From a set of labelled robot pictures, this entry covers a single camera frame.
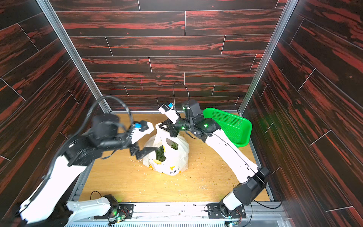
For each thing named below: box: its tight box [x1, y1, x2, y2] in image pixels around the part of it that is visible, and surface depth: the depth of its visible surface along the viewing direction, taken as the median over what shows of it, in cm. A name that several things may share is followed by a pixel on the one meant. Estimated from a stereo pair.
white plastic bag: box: [162, 133, 190, 176], surface depth 69 cm
